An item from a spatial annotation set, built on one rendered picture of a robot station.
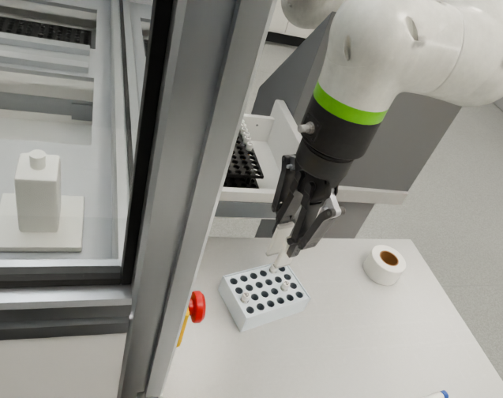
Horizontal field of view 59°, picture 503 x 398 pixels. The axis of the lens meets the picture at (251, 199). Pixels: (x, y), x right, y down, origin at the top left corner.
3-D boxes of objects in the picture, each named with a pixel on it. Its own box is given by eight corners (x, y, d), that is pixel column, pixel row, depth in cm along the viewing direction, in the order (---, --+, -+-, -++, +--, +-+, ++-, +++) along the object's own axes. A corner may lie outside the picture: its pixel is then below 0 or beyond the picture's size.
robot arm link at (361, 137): (403, 122, 55) (358, 84, 60) (331, 127, 49) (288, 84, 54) (381, 161, 59) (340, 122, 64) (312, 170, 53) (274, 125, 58)
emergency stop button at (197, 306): (199, 302, 59) (204, 283, 57) (203, 328, 56) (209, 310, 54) (176, 303, 58) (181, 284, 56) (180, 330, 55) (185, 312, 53)
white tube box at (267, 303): (279, 273, 80) (285, 259, 78) (303, 311, 75) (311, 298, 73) (217, 290, 74) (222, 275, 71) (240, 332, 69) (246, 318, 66)
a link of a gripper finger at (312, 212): (327, 176, 63) (333, 182, 62) (305, 237, 69) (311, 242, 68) (305, 179, 61) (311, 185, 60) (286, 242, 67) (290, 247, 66)
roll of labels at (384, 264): (400, 288, 85) (410, 275, 83) (366, 282, 84) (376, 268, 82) (392, 261, 91) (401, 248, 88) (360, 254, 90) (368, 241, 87)
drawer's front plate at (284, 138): (268, 140, 102) (283, 99, 95) (309, 234, 81) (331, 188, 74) (261, 140, 101) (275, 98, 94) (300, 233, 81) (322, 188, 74)
